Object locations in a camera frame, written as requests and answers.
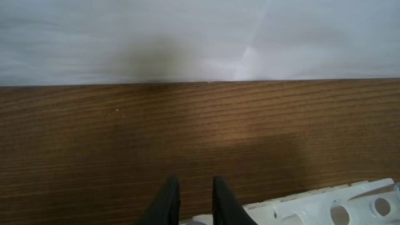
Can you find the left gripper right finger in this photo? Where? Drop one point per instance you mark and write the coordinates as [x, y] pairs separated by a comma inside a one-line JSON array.
[[226, 209]]

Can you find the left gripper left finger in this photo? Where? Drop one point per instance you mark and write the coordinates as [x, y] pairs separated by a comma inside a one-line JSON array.
[[165, 209]]

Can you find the white test tube rack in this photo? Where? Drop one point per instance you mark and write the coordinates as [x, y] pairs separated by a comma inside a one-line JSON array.
[[312, 206]]

